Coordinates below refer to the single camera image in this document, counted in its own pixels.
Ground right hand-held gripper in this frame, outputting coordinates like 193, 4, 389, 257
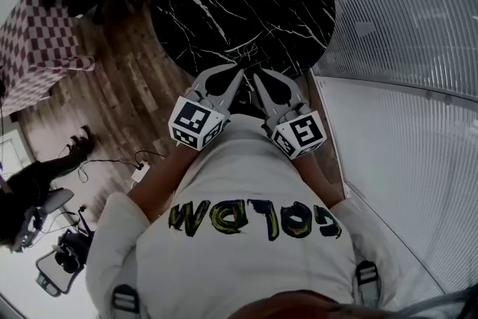
253, 69, 328, 161

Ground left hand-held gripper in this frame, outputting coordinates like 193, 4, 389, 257
167, 64, 244, 152

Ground thin-framed glasses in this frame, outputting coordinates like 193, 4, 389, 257
226, 43, 259, 61

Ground person's right forearm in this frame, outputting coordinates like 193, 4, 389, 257
294, 152, 345, 210

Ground person's left forearm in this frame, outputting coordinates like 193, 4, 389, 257
126, 142, 197, 225

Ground white power adapter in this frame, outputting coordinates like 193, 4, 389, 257
130, 162, 151, 184

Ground white printed T-shirt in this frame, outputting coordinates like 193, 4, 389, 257
84, 114, 400, 319

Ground red white checkered cloth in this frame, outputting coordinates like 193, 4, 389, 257
0, 0, 97, 117

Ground grey mesh office chair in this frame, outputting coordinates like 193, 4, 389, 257
35, 208, 96, 298

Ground black cable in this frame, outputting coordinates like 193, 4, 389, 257
59, 143, 167, 184

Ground grey harness strap with buckle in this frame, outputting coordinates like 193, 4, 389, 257
111, 283, 142, 319
353, 260, 382, 308

